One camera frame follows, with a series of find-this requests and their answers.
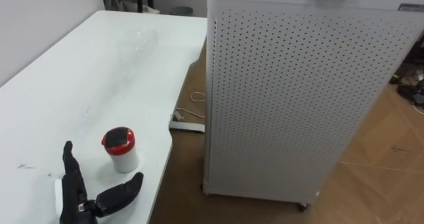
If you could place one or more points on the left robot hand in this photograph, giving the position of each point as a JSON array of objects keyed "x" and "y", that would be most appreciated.
[{"x": 74, "y": 197}]

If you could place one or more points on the white cup with red lid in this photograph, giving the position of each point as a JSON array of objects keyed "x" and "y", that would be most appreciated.
[{"x": 124, "y": 156}]

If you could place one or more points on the white desk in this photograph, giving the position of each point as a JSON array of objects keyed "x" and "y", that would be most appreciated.
[{"x": 83, "y": 85}]

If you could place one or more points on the white power strip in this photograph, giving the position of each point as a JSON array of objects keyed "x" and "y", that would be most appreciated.
[{"x": 189, "y": 126}]

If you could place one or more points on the grey round bin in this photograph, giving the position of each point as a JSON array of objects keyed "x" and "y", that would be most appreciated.
[{"x": 181, "y": 11}]

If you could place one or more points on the white perforated air purifier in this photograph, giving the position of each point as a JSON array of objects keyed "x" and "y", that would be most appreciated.
[{"x": 285, "y": 101}]

